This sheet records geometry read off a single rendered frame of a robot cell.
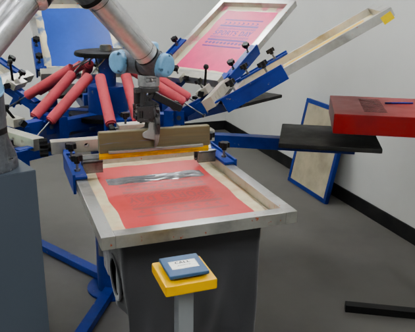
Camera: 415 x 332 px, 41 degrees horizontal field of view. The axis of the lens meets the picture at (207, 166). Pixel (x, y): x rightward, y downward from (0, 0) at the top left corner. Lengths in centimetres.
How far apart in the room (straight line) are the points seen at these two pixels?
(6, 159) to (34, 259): 26
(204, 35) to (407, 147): 154
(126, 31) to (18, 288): 75
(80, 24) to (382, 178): 237
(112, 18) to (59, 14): 240
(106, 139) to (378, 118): 120
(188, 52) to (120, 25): 199
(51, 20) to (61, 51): 32
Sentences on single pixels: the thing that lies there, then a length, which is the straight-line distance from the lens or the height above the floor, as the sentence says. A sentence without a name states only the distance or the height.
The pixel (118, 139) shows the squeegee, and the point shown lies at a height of 111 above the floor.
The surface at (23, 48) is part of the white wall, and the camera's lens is 609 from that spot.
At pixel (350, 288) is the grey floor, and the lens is 333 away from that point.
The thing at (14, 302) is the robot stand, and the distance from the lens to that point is 149.
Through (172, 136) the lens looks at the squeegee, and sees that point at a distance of 199.
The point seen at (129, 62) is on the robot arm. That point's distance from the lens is 180.
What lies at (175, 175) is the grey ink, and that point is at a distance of 203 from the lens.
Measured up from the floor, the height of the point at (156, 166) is 96.
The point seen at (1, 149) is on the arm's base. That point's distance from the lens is 137.
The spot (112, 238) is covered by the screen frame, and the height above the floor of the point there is 98.
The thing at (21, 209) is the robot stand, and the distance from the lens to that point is 139.
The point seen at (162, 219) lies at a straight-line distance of 167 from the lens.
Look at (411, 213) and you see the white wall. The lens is 397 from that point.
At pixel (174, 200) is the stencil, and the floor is 96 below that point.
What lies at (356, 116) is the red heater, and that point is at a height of 110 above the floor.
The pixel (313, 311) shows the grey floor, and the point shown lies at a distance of 307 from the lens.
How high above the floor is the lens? 161
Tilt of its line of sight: 18 degrees down
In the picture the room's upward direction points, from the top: 1 degrees clockwise
